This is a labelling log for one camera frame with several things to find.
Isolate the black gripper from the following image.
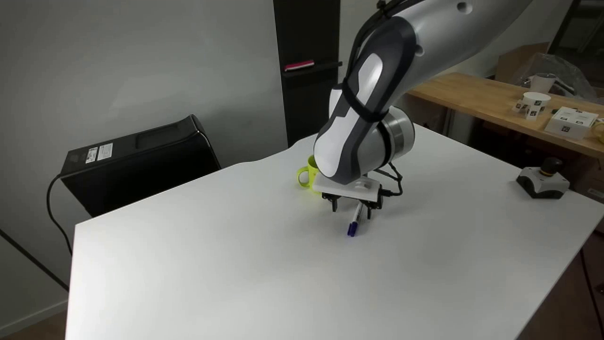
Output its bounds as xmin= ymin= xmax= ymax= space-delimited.
xmin=321 ymin=188 xmax=385 ymax=222

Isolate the blue capped white marker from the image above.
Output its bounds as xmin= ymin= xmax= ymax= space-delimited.
xmin=343 ymin=202 xmax=368 ymax=237

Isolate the white paper cup with markers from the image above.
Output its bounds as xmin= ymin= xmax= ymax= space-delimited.
xmin=513 ymin=90 xmax=553 ymax=120

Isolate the green mug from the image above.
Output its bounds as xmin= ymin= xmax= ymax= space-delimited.
xmin=294 ymin=152 xmax=323 ymax=192

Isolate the tall black cabinet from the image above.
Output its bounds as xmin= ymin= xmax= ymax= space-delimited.
xmin=272 ymin=0 xmax=343 ymax=147

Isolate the pink label strip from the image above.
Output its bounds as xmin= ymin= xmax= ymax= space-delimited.
xmin=283 ymin=58 xmax=317 ymax=71

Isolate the wooden side table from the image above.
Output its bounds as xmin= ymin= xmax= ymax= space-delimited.
xmin=406 ymin=69 xmax=604 ymax=160

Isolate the black and white small object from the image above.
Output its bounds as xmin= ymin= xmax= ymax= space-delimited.
xmin=515 ymin=156 xmax=572 ymax=200

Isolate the white box with markers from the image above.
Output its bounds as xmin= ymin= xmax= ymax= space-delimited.
xmin=543 ymin=105 xmax=600 ymax=137

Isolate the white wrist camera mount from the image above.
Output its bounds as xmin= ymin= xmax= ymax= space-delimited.
xmin=315 ymin=173 xmax=383 ymax=203

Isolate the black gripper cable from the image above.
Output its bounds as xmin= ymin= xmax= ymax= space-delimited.
xmin=375 ymin=160 xmax=406 ymax=198

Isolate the black power cable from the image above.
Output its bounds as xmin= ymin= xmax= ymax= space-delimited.
xmin=45 ymin=171 xmax=75 ymax=256

